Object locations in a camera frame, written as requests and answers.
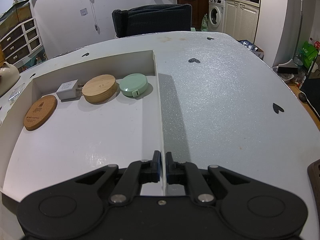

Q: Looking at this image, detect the white shallow tray box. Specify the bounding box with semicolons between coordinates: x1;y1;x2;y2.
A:
1;50;163;201

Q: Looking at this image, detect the white charger plug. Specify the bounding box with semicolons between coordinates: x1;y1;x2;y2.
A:
56;80;84;102

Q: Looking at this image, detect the round cork coaster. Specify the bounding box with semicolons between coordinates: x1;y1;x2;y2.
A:
23;95;57;131

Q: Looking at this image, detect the mint green tape measure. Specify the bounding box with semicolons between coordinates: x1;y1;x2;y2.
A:
119;73;148;98

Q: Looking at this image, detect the round wooden disc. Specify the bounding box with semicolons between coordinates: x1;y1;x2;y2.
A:
82;74;118;104

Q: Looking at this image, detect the clear plastic blister tray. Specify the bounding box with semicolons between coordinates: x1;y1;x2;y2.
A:
8;83;25;105

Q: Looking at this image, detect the dark fabric chair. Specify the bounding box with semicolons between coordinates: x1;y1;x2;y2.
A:
112;4;192;38

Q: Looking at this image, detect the white kitchen cabinet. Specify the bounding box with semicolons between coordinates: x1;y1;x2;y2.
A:
224;0;259;43

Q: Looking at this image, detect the white washing machine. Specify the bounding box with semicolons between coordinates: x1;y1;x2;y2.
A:
208;0;226;33

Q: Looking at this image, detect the cream cat figurine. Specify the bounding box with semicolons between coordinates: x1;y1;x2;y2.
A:
0;62;20;96

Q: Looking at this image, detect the white drawer cabinet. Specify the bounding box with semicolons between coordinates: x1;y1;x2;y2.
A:
1;18;44;68

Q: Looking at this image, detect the glass fish tank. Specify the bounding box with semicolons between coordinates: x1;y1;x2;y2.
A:
0;0;32;38

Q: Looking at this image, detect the wall light switch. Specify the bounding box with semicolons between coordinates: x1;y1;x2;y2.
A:
80;8;88;16

